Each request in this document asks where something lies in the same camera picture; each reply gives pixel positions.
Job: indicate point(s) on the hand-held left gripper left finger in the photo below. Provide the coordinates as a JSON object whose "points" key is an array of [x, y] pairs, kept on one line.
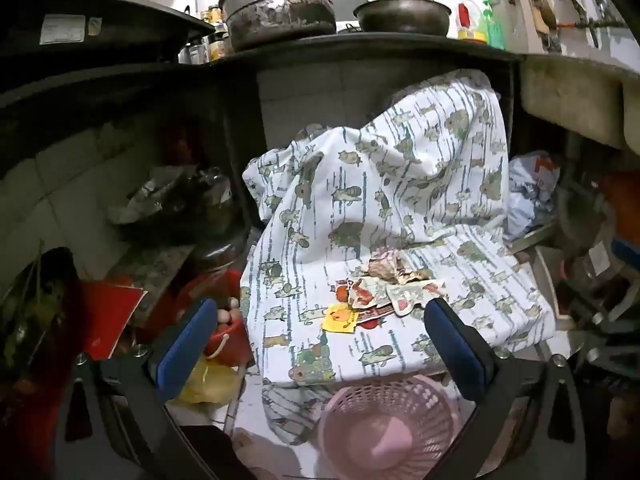
{"points": [[185, 347]]}

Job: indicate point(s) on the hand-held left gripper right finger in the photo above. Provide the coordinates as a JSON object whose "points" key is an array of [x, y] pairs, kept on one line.
{"points": [[455, 355]]}

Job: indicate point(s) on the white green-edged wrapper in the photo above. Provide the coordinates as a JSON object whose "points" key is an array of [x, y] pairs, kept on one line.
{"points": [[413, 296]]}

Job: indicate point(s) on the pink plastic basket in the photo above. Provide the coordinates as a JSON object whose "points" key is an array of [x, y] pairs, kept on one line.
{"points": [[390, 405]]}

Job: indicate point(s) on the red white snack wrapper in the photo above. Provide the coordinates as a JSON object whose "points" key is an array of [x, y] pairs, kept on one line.
{"points": [[374, 320]]}

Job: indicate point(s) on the brown paper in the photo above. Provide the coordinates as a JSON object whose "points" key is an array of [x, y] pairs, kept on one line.
{"points": [[391, 265]]}

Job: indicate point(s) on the white orange printed wrapper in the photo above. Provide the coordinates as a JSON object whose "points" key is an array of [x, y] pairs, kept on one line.
{"points": [[356, 292]]}

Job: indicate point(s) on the yellow snack wrapper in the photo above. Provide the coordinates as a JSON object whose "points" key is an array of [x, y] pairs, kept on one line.
{"points": [[339, 318]]}

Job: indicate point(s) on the yellow plastic bag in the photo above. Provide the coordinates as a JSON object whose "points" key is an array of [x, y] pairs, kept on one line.
{"points": [[210, 381]]}

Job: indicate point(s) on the red plastic bucket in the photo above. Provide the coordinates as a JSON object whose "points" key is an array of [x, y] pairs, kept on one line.
{"points": [[235, 287]]}

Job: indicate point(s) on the red flat box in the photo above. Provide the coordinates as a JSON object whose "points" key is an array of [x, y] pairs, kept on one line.
{"points": [[107, 315]]}

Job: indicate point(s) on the dark ceramic jar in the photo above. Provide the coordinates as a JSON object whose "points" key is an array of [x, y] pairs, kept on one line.
{"points": [[217, 252]]}

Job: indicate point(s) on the crumpled grey plastic bag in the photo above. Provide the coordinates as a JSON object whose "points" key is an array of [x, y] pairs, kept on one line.
{"points": [[170, 192]]}

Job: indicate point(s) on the white plastic bag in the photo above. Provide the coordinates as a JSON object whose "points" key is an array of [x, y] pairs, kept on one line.
{"points": [[525, 200]]}

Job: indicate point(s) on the white animal print cloth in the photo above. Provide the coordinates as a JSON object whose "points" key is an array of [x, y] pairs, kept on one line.
{"points": [[350, 185]]}

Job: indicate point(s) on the stone sink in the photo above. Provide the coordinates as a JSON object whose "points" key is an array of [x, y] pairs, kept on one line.
{"points": [[575, 97]]}

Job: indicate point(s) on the row of glass spice jars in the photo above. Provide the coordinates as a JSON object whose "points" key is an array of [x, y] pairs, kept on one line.
{"points": [[215, 42]]}

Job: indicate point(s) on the green plastic bottle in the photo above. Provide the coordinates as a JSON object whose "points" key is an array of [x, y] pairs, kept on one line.
{"points": [[494, 27]]}

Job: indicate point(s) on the cooking oil bottle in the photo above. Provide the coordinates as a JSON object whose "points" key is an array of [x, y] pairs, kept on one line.
{"points": [[470, 17]]}

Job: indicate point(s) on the dark metal bowl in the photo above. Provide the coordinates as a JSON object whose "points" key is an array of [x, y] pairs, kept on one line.
{"points": [[402, 16]]}

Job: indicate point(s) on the large metal cooking pot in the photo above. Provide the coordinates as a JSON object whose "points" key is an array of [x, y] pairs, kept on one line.
{"points": [[280, 15]]}

